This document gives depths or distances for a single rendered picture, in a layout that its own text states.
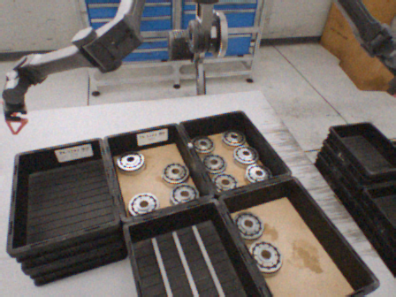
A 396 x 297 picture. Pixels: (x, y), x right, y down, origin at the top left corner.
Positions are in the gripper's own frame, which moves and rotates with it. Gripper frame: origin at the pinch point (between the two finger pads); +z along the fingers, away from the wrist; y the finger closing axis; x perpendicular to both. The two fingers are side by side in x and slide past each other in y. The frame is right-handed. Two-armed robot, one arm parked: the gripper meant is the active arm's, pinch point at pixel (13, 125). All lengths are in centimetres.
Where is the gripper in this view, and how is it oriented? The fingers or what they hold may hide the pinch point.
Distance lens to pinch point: 124.9
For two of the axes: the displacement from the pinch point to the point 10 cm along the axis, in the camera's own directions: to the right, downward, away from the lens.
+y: -5.1, -6.2, 6.0
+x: -7.8, 0.3, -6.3
